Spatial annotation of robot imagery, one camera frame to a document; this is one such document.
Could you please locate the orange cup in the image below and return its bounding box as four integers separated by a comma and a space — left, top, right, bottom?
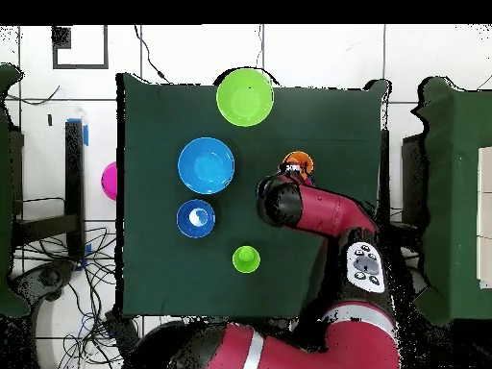
281, 150, 315, 183

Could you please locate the large green bowl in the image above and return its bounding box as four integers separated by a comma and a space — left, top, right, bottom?
215, 67, 275, 128

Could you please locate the large light blue bowl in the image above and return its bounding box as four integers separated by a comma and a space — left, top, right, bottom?
177, 136, 236, 196

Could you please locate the white box stack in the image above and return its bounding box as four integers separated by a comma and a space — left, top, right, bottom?
477, 146, 492, 290

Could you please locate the green cup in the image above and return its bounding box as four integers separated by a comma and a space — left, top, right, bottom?
232, 245, 261, 275

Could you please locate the small dark blue bowl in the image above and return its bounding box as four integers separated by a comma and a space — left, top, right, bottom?
176, 198, 217, 239

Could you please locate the dark green table cloth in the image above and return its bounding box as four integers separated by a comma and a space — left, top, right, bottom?
115, 72, 389, 322

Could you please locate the neighbouring green table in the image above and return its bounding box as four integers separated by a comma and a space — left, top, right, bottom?
0, 63, 32, 320
410, 76, 492, 326

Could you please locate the magenta bowl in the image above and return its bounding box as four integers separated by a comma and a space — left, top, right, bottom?
100, 160, 118, 202

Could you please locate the black metal stand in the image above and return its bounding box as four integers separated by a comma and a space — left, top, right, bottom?
11, 119, 86, 266

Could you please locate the black power strip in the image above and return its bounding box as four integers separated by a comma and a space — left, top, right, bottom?
105, 310, 139, 347

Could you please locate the black cable with plug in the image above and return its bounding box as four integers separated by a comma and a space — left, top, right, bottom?
134, 25, 171, 85

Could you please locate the floor cable tangle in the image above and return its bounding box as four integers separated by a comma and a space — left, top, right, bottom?
57, 226, 139, 369

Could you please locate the black square frame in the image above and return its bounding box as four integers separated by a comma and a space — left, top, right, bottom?
52, 25, 110, 70

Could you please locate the black pedestal leg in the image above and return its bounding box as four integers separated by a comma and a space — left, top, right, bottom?
11, 260, 75, 305

